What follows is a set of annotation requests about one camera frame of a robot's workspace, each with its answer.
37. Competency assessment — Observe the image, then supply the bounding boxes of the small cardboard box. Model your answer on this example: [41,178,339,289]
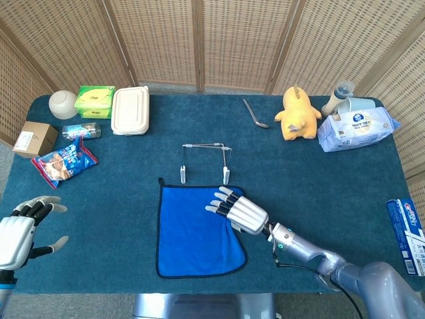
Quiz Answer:
[12,121,59,159]

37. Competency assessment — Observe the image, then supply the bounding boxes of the yellow plush toy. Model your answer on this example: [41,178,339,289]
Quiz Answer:
[274,84,322,142]

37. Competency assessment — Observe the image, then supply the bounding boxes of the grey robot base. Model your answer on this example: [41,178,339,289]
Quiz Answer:
[132,292,278,319]

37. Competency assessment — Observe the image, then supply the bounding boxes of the wicker folding screen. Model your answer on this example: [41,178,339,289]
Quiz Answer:
[0,0,425,213]

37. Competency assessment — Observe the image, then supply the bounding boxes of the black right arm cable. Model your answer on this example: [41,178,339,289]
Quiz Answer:
[270,229,366,319]

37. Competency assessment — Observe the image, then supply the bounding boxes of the metal spoon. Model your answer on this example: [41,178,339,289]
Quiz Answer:
[242,98,270,129]

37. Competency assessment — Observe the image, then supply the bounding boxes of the blue snack bag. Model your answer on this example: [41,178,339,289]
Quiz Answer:
[31,135,100,190]

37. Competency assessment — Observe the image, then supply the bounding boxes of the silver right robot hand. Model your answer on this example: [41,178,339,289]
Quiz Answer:
[205,186,270,236]

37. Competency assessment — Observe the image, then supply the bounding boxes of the dark blue table carpet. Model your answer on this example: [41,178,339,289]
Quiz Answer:
[0,94,425,295]

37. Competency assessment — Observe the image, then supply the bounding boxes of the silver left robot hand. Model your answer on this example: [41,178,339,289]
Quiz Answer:
[0,195,70,270]

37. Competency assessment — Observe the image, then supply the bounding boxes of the light blue cup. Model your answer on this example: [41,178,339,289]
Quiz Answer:
[335,96,377,116]

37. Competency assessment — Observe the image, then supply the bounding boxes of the blue white toothpaste box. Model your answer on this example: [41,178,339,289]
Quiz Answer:
[386,196,425,276]

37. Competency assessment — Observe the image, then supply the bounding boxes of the blue microfiber cloth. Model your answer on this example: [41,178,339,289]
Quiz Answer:
[155,177,248,279]

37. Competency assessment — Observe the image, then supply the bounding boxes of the clear plastic bottle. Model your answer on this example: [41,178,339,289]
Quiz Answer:
[62,122,102,141]

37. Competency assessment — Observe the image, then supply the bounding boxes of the small wire rack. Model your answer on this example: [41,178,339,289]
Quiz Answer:
[179,142,233,185]

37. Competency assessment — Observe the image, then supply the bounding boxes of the white blue wet wipes pack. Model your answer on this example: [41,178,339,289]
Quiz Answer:
[317,106,402,153]

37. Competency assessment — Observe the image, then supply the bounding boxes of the beige lidded lunch box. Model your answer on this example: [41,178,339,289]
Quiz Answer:
[110,85,150,136]

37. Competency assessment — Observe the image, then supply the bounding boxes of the green tissue pack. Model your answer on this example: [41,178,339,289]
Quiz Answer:
[74,85,117,120]

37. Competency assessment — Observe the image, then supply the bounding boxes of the white round bowl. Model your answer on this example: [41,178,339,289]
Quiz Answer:
[48,90,80,120]

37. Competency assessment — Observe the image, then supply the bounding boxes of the baby bottle with blue cap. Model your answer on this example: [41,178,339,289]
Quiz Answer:
[321,81,355,114]

